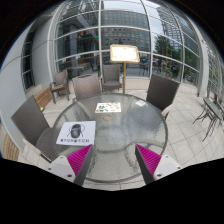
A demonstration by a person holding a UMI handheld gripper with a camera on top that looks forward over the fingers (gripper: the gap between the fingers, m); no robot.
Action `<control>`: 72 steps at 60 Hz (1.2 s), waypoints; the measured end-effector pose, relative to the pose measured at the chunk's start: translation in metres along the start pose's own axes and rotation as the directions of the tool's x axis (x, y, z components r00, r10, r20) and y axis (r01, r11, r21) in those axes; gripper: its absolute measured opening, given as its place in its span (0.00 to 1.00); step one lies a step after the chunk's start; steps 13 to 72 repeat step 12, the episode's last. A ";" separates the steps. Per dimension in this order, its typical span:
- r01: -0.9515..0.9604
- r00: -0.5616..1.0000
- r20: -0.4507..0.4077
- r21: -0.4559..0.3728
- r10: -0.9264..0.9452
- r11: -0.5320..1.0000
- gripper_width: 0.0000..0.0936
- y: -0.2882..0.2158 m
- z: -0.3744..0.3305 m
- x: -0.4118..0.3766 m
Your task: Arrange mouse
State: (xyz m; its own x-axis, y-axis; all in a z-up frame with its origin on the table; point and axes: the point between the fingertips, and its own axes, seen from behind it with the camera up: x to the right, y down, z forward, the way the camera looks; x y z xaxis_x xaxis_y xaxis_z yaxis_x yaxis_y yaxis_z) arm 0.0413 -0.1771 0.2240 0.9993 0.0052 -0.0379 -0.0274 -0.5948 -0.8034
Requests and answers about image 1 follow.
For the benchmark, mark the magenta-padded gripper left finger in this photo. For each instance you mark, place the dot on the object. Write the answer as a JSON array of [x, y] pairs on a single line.
[[60, 165]]

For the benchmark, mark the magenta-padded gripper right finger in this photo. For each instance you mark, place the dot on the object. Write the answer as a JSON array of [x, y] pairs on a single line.
[[166, 165]]

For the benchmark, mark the black computer mouse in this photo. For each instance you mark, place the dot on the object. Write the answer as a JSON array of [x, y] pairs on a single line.
[[76, 131]]

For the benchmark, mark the white printed mouse pad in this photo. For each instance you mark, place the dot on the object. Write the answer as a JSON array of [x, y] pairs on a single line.
[[88, 131]]

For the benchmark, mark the wooden slat bench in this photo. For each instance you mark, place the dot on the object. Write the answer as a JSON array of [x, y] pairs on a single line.
[[44, 97], [10, 151]]

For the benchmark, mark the brown wicker chair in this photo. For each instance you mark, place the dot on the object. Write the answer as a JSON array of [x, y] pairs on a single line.
[[86, 86], [61, 77], [110, 72], [30, 120], [161, 91]]

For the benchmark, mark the brown tape roll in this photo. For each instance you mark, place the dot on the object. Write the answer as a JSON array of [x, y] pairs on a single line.
[[104, 118]]

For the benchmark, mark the dark metal bistro table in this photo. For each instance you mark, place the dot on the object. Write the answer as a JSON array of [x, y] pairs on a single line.
[[213, 110]]

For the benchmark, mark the colourful laminated menu card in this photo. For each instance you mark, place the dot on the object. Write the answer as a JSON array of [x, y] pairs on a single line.
[[108, 107]]

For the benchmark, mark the gold menu stand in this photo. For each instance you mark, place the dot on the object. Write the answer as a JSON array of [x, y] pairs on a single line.
[[125, 53]]

